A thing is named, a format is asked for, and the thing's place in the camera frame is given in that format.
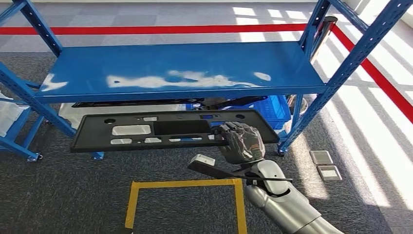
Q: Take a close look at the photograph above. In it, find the yellow floor tape square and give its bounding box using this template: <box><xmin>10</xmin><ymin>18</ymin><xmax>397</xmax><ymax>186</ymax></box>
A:
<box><xmin>125</xmin><ymin>178</ymin><xmax>248</xmax><ymax>234</ymax></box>

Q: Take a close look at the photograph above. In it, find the black stanchion post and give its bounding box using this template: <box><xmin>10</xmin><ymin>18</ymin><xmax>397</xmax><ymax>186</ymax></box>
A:
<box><xmin>309</xmin><ymin>15</ymin><xmax>338</xmax><ymax>64</ymax></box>

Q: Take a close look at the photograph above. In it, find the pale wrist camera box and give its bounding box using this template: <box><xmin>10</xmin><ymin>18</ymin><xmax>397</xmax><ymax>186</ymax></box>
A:
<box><xmin>195</xmin><ymin>154</ymin><xmax>216</xmax><ymax>167</ymax></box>

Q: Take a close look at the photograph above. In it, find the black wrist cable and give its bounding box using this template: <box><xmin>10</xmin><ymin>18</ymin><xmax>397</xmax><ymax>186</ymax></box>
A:
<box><xmin>239</xmin><ymin>174</ymin><xmax>294</xmax><ymax>185</ymax></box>

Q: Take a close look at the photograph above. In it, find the round metal can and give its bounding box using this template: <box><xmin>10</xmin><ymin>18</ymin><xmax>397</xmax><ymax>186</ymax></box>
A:
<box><xmin>286</xmin><ymin>94</ymin><xmax>309</xmax><ymax>116</ymax></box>

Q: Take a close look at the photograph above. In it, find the metal floor socket cover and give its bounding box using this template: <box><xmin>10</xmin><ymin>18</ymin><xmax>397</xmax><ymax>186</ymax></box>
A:
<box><xmin>317</xmin><ymin>165</ymin><xmax>343</xmax><ymax>182</ymax></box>
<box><xmin>309</xmin><ymin>150</ymin><xmax>334</xmax><ymax>166</ymax></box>

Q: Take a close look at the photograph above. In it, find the blue plastic crate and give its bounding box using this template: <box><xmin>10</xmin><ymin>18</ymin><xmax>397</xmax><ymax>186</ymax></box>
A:
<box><xmin>186</xmin><ymin>95</ymin><xmax>292</xmax><ymax>131</ymax></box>

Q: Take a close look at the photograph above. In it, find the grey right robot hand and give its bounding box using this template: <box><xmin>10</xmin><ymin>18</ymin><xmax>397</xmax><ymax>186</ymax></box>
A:
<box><xmin>211</xmin><ymin>121</ymin><xmax>266</xmax><ymax>165</ymax></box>

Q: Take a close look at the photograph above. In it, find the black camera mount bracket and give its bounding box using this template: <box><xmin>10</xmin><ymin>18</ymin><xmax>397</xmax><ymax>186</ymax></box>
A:
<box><xmin>188</xmin><ymin>160</ymin><xmax>259</xmax><ymax>180</ymax></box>

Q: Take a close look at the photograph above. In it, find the long black plastic panel part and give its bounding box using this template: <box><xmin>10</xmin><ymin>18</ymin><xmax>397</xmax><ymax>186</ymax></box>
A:
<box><xmin>70</xmin><ymin>109</ymin><xmax>280</xmax><ymax>154</ymax></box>
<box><xmin>71</xmin><ymin>96</ymin><xmax>268</xmax><ymax>109</ymax></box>

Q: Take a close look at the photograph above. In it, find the red barrier belt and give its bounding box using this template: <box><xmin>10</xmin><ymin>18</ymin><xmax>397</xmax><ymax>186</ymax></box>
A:
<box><xmin>0</xmin><ymin>23</ymin><xmax>308</xmax><ymax>36</ymax></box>
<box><xmin>331</xmin><ymin>25</ymin><xmax>413</xmax><ymax>125</ymax></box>

